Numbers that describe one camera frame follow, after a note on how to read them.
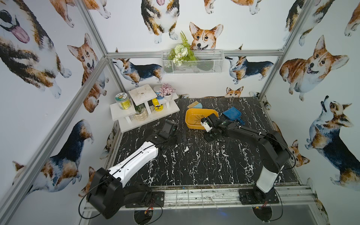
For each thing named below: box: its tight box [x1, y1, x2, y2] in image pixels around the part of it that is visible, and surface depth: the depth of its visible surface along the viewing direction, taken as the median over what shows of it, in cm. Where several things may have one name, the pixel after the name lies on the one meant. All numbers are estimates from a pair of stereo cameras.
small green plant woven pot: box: [134, 104, 148, 122], surface depth 105 cm
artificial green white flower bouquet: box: [167, 30, 197, 67], surface depth 82 cm
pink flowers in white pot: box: [158, 82, 176, 101], surface depth 95 cm
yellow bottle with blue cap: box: [151, 97, 164, 112], surface depth 109 cm
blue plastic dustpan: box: [222, 106, 246, 126], surface depth 112 cm
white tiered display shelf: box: [109, 83, 180, 134], surface depth 105 cm
